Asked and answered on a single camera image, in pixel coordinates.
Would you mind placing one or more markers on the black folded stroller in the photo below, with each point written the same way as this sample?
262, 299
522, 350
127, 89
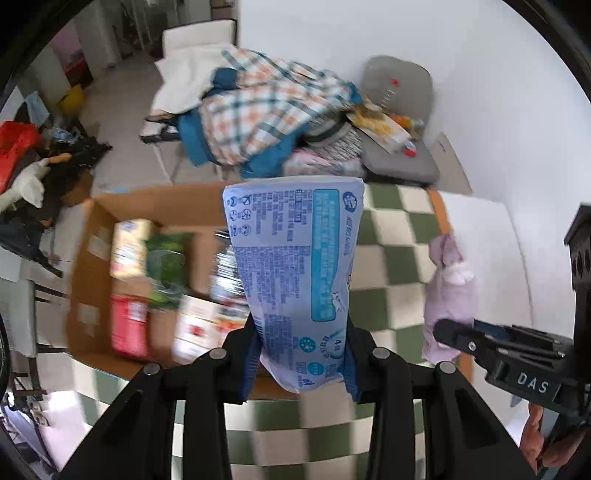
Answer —
22, 236

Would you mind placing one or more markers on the white red carton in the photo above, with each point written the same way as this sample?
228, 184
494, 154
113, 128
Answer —
203, 325

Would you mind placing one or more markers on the purple soft cloth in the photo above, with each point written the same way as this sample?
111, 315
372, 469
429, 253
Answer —
450, 294

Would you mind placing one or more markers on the plaid blanket pile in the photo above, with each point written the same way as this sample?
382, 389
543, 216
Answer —
256, 109

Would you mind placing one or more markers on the yellow bin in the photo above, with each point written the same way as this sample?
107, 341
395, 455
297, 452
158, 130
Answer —
73, 102

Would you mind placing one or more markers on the green wet wipes pack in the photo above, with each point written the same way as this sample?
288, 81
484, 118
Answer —
167, 268

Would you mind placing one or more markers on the red snack pack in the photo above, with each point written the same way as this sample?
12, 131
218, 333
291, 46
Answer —
129, 316

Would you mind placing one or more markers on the black snack bag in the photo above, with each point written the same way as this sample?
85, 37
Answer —
226, 285

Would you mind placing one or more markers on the light blue tissue pack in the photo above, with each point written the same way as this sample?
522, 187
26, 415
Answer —
294, 240

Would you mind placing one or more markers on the white chair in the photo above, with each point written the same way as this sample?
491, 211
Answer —
19, 299

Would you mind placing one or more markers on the brown cardboard box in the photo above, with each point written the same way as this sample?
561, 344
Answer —
141, 284

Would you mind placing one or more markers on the white folding bed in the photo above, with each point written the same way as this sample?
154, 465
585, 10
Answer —
155, 128

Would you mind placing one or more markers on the yellow snack package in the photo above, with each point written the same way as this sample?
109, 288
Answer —
381, 128

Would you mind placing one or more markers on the black white patterned hat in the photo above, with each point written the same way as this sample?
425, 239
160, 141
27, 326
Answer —
333, 138

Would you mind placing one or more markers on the green white checkered mat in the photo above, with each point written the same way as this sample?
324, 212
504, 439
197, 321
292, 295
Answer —
322, 433

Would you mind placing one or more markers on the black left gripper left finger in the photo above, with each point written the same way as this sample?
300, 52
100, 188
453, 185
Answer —
133, 438

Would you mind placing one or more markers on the white pillow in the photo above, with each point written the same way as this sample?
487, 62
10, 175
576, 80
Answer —
186, 75

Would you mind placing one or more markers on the red plastic bag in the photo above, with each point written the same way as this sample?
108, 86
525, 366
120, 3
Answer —
15, 140

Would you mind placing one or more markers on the beige Vinda tissue pack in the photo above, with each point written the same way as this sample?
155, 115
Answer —
129, 251

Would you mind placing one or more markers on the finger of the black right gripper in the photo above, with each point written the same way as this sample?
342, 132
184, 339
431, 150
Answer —
482, 340

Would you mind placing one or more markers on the white goose plush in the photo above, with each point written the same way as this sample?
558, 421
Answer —
28, 185

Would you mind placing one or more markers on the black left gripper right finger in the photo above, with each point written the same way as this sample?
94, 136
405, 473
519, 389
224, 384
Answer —
428, 422

